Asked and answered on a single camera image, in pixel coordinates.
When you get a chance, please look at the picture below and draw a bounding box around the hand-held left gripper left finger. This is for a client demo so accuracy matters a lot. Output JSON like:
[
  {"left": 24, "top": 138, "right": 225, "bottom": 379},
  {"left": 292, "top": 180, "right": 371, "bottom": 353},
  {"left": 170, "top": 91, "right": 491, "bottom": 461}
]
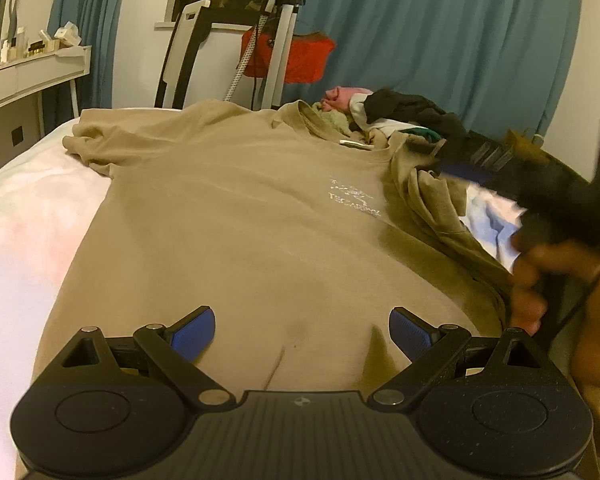
[{"left": 61, "top": 305, "right": 237, "bottom": 407}]

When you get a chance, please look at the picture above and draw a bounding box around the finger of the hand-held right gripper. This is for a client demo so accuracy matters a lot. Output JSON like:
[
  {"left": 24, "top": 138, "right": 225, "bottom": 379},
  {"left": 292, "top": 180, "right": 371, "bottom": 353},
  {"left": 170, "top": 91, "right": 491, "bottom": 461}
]
[{"left": 414, "top": 130, "right": 518, "bottom": 192}]

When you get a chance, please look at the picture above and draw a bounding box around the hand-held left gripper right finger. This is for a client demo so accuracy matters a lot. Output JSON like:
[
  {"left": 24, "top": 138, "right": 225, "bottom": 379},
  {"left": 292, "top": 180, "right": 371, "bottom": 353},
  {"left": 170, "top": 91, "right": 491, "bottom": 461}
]
[{"left": 372, "top": 307, "right": 549, "bottom": 407}]

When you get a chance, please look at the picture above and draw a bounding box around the tan t-shirt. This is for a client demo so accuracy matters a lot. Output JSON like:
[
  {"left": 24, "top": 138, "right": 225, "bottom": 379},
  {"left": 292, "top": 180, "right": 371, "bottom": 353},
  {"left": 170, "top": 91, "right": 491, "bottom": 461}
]
[{"left": 32, "top": 99, "right": 521, "bottom": 397}]

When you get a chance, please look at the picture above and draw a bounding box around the person's right hand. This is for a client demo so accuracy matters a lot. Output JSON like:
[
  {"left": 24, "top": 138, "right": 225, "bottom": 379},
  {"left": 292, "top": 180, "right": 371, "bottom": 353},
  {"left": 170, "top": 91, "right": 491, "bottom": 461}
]
[{"left": 509, "top": 240, "right": 600, "bottom": 337}]

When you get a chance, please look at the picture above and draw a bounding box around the light blue cloth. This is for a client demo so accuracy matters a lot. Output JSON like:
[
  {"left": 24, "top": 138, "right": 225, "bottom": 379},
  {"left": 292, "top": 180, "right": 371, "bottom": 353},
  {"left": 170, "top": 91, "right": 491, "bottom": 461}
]
[{"left": 462, "top": 182, "right": 528, "bottom": 263}]

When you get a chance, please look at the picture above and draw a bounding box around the black garment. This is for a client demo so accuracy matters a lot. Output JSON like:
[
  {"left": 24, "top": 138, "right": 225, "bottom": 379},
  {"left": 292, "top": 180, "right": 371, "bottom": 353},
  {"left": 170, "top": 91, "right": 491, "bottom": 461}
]
[{"left": 364, "top": 88, "right": 473, "bottom": 153}]

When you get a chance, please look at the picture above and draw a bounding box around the olive green cloth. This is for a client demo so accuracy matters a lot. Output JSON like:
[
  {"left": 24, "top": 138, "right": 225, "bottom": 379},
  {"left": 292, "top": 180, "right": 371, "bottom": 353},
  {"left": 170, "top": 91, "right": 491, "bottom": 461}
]
[{"left": 311, "top": 101, "right": 363, "bottom": 138}]

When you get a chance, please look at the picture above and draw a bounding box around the pink cloth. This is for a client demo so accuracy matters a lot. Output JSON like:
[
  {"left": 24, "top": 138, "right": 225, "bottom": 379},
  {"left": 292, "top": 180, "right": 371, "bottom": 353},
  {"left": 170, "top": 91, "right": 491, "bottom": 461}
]
[{"left": 324, "top": 86, "right": 375, "bottom": 112}]

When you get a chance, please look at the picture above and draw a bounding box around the blue curtain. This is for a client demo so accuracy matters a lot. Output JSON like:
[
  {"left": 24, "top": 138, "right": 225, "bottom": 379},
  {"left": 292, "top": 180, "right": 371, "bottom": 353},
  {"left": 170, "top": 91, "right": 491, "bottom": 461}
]
[
  {"left": 46, "top": 0, "right": 132, "bottom": 117},
  {"left": 298, "top": 0, "right": 583, "bottom": 142}
]

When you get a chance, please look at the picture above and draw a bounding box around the white pink bed sheet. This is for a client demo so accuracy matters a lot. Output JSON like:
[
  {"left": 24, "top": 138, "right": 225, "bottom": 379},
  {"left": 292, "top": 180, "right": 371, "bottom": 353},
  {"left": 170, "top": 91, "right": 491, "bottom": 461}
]
[{"left": 0, "top": 116, "right": 117, "bottom": 480}]

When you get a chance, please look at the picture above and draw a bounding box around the red bag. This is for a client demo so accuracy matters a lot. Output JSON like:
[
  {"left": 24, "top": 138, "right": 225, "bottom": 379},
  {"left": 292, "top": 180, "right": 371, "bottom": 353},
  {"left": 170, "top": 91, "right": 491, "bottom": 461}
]
[{"left": 241, "top": 29, "right": 337, "bottom": 85}]

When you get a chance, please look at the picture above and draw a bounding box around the white garment steamer stand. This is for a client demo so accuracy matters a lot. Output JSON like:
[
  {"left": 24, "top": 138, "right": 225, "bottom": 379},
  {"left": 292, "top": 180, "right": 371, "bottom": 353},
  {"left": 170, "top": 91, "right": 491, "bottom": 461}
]
[{"left": 223, "top": 0, "right": 307, "bottom": 111}]

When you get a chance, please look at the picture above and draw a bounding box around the white desk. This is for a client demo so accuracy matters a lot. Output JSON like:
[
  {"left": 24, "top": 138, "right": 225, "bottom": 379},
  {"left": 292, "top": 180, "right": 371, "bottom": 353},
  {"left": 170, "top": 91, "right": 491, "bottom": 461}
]
[{"left": 0, "top": 45, "right": 94, "bottom": 161}]

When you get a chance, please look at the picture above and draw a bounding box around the white black folding frame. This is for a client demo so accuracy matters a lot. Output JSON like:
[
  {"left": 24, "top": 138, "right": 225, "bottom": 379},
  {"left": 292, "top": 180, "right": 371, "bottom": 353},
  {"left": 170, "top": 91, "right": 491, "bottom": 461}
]
[{"left": 154, "top": 0, "right": 217, "bottom": 109}]

